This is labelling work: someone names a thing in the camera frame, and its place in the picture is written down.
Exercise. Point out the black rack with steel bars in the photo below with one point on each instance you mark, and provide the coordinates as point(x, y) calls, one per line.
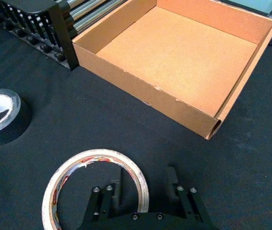
point(42, 26)

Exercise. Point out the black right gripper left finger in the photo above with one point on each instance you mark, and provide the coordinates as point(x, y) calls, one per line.
point(107, 198)

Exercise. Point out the roll of silver tape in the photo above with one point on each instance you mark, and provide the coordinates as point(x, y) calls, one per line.
point(0, 117)

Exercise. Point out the roll of white tape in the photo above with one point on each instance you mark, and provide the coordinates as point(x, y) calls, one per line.
point(61, 182)

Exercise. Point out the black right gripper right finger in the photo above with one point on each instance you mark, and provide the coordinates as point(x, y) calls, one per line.
point(183, 198)

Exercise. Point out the shallow brown cardboard tray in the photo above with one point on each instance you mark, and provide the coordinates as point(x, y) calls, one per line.
point(174, 60)

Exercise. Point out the black table cloth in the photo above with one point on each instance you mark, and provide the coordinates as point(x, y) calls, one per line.
point(102, 124)

